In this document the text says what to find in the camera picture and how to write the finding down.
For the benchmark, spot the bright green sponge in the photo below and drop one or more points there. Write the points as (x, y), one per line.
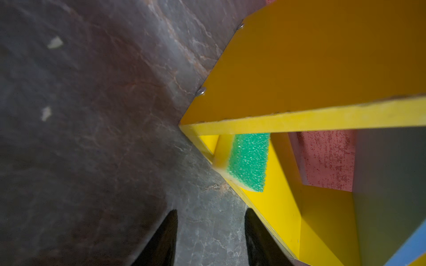
(243, 159)

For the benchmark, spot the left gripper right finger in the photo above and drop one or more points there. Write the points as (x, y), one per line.
(262, 250)

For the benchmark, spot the yellow shelf with coloured boards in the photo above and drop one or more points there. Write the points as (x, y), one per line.
(340, 86)

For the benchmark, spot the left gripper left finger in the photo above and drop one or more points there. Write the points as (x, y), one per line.
(160, 250)

